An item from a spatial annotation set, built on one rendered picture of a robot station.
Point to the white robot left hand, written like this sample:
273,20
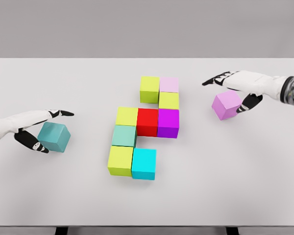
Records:
31,117

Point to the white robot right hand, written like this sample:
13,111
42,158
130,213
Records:
242,82

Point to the pink-violet block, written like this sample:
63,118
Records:
226,104

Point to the teal block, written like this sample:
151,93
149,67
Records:
55,137

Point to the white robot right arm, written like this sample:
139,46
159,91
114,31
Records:
284,88

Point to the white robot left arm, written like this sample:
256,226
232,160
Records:
1,127

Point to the pale pink block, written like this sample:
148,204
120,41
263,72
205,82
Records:
169,85

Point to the yellow-green block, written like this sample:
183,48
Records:
126,116
120,161
169,101
149,89

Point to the purple block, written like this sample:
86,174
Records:
168,123

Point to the mint green block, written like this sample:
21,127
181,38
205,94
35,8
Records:
123,135

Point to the red block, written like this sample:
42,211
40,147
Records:
147,122

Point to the cyan block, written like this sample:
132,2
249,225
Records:
143,164

